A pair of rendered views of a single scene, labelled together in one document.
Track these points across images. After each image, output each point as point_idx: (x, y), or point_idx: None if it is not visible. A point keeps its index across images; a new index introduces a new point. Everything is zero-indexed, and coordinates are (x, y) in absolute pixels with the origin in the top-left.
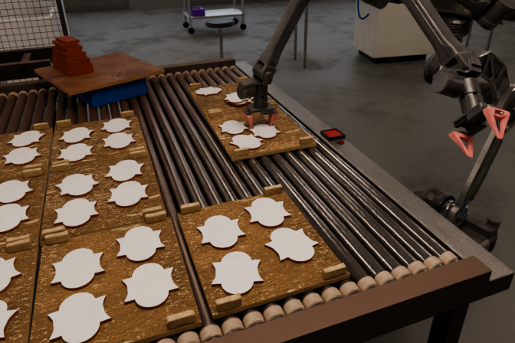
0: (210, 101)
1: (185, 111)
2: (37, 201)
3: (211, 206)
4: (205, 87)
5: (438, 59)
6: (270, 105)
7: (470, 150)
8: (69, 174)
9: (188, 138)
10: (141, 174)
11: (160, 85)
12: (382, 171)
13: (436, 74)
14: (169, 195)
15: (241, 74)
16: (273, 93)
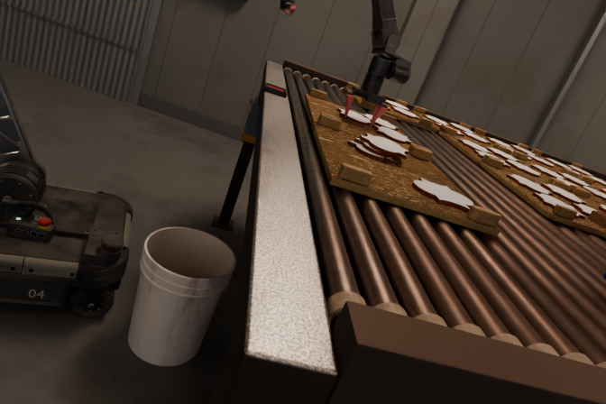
0: (431, 178)
1: (472, 197)
2: (540, 173)
3: (411, 120)
4: (455, 213)
5: None
6: (355, 87)
7: (288, 12)
8: (541, 179)
9: (446, 163)
10: (474, 151)
11: None
12: (269, 76)
13: None
14: (442, 142)
15: (337, 229)
16: (289, 143)
